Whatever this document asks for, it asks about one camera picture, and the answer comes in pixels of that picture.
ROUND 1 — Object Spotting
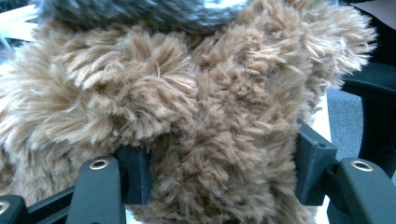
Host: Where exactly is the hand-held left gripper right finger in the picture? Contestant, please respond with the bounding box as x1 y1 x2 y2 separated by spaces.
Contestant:
293 119 339 207

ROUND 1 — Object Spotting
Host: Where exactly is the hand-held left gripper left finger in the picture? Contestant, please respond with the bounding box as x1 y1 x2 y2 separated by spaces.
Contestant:
116 145 153 206

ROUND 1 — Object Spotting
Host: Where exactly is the brown teddy bear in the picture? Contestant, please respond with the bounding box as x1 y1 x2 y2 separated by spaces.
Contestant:
0 0 378 224

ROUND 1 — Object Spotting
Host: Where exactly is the grey towel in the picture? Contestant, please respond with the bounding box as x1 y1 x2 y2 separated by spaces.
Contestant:
31 0 251 35

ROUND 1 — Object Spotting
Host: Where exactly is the black metal frame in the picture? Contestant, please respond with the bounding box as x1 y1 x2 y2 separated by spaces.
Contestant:
340 61 396 179

